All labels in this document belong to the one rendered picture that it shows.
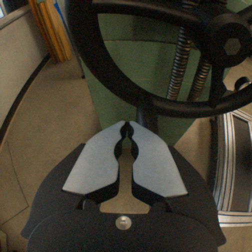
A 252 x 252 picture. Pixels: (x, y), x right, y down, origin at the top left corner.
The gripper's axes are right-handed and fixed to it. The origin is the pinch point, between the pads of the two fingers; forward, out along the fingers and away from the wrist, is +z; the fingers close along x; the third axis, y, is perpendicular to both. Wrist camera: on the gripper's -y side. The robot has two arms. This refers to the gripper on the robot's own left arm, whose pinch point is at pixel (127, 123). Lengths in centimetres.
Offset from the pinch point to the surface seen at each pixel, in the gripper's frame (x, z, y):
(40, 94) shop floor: -92, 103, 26
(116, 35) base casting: -2.9, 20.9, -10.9
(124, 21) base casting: -1.0, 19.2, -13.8
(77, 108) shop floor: -42, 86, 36
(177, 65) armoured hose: 7.7, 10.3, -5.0
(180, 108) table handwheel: 7.8, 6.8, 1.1
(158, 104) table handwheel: 4.3, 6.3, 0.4
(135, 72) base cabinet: 1.9, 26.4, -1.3
